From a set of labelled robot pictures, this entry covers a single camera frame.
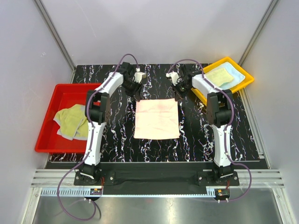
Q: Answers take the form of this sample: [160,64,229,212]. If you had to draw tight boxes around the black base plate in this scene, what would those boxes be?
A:
[74,162,240,196]

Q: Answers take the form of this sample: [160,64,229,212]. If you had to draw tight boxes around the yellow plastic tray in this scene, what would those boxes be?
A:
[204,56,254,93]

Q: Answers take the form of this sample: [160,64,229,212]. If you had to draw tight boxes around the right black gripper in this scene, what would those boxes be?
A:
[171,80,192,101]

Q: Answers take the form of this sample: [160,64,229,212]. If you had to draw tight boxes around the left aluminium frame post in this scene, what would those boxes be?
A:
[33,0,76,84]

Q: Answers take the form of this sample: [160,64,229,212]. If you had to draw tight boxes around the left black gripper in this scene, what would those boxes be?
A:
[121,79,142,102]

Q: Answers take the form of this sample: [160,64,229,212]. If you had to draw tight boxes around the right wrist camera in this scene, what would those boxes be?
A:
[166,71,180,85]

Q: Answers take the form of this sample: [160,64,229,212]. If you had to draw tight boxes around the pink towel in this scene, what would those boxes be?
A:
[134,98,180,140]

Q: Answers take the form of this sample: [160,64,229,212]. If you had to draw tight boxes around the red plastic bin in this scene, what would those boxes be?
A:
[35,83,100,154]

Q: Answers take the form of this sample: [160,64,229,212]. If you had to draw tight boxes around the white slotted cable duct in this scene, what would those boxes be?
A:
[41,188,103,197]

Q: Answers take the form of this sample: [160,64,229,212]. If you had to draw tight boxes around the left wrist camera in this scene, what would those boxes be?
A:
[134,68,146,83]

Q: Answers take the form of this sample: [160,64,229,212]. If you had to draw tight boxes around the yellow green towel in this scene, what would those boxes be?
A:
[206,68,234,87]

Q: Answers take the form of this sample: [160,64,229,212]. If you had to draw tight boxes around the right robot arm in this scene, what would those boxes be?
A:
[166,65,234,185]

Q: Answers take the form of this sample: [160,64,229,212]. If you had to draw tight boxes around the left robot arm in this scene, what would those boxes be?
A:
[78,62,146,185]

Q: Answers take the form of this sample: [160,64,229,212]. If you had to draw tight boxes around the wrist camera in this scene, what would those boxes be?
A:
[166,71,180,85]
[134,68,146,83]

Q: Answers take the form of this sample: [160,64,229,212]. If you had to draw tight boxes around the light blue towel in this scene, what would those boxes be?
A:
[218,62,245,89]

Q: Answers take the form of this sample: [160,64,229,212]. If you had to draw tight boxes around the aluminium frame post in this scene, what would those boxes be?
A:
[238,0,280,66]
[33,0,76,84]

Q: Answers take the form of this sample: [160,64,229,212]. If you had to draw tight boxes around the right aluminium frame post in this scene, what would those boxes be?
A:
[238,0,280,66]

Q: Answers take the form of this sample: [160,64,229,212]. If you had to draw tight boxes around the olive yellow towel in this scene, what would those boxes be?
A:
[53,104,88,140]

